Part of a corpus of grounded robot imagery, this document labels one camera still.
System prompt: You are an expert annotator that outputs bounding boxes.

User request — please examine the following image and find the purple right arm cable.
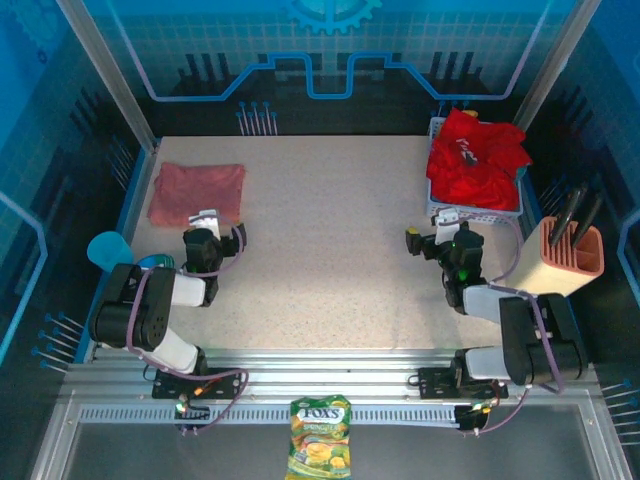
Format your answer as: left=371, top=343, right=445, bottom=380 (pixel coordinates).
left=433, top=208, right=567, bottom=437

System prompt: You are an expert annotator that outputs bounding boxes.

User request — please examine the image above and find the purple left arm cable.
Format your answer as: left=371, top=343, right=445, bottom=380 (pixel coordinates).
left=124, top=214, right=250, bottom=437

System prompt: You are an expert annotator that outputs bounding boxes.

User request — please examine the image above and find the white perforated plastic basket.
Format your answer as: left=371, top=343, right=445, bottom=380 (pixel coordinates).
left=426, top=116, right=525, bottom=225

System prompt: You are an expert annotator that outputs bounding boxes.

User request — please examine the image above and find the teal plastic cup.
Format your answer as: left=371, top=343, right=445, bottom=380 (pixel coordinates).
left=87, top=231, right=134, bottom=274

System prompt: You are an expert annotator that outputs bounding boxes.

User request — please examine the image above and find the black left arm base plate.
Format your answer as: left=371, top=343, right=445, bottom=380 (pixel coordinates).
left=151, top=367, right=246, bottom=401

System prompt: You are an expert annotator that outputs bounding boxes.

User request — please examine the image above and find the beige and pink knife block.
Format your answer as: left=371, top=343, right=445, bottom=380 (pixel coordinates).
left=504, top=215, right=605, bottom=297

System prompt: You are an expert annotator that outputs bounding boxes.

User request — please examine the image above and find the aluminium frame post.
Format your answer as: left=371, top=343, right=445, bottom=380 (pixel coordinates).
left=509, top=0, right=601, bottom=134
left=57, top=0, right=161, bottom=151

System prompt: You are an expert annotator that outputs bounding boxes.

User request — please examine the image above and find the pink t-shirt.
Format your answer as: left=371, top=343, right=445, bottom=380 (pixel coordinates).
left=147, top=162, right=247, bottom=229

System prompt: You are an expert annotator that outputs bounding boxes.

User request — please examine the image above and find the black knife handle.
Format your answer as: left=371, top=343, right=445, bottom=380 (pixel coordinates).
left=547, top=183, right=589, bottom=249
left=572, top=193, right=604, bottom=249

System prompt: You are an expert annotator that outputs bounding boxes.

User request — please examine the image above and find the slotted grey cable duct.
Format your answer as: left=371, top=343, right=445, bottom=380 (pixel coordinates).
left=78, top=404, right=464, bottom=427

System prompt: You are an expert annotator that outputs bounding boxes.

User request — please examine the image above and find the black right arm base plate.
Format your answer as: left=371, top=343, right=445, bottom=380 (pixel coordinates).
left=416, top=366, right=510, bottom=401

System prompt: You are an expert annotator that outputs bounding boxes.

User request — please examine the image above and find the aluminium frame rail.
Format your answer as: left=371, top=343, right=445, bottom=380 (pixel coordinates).
left=64, top=347, right=601, bottom=407

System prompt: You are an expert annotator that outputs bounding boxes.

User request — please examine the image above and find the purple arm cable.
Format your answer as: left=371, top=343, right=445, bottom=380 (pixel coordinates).
left=124, top=214, right=250, bottom=437
left=433, top=208, right=567, bottom=437

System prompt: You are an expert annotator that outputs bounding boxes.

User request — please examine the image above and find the red t-shirt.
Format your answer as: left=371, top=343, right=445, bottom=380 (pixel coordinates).
left=426, top=107, right=533, bottom=211

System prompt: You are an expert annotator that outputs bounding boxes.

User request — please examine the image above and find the green candy bag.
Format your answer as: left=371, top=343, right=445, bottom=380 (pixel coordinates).
left=285, top=394, right=353, bottom=480

